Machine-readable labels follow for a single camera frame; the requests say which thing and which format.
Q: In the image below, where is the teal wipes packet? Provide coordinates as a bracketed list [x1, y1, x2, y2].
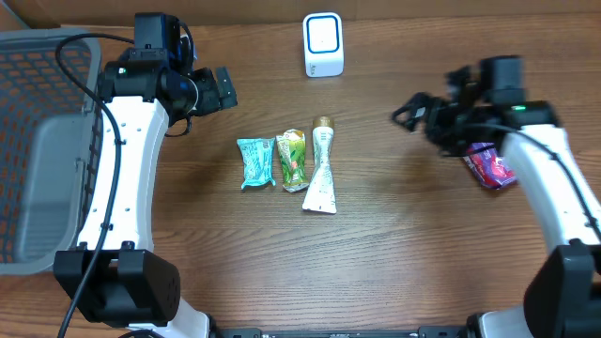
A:
[237, 138, 276, 191]

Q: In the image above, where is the green tea carton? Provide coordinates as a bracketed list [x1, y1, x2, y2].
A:
[275, 129, 309, 192]

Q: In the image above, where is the white tube gold cap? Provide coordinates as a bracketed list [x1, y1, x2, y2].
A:
[302, 116, 337, 214]

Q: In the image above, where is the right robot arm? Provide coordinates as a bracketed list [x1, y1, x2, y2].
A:
[391, 55, 600, 337]

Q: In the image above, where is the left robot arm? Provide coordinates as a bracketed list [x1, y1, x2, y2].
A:
[53, 12, 238, 337]

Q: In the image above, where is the grey plastic basket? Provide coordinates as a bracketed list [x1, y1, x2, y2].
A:
[1, 28, 102, 275]

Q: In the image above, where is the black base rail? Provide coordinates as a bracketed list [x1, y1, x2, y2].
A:
[208, 326, 468, 338]

